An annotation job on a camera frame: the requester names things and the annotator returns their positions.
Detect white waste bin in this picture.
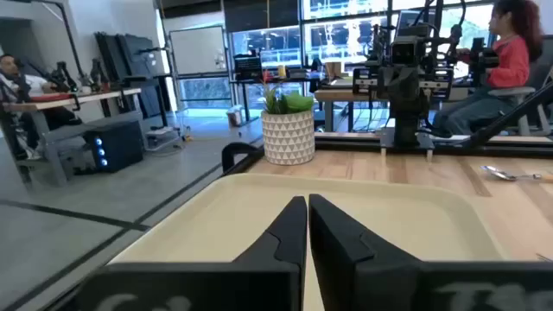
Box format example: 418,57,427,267
226,105,245,129

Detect beige plastic tray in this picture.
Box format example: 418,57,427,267
107,172,505,311

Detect person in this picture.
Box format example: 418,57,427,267
431,0,545,139
0,54,83,152

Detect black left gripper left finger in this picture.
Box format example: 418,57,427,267
232,195,308,271

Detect grey office chair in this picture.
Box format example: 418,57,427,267
487,34,553,137

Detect black computer tower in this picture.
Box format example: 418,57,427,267
84,120,146,174

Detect black arched bracket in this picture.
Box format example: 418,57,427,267
220,141,261,175

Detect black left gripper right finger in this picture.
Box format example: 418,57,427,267
308,193,423,277

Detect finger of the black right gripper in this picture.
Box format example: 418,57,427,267
405,67,429,109
381,67,407,109

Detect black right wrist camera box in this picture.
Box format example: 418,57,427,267
391,36,423,66

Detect spoon with orange handle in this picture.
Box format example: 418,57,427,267
480,164,553,182

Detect black panels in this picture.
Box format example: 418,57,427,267
93,30,168,117

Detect whiteboard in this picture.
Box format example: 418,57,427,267
168,24,230,79

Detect succulent in white patterned pot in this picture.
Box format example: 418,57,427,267
260,81,316,167

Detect wooden table with grey legs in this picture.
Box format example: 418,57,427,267
6,87,146,187

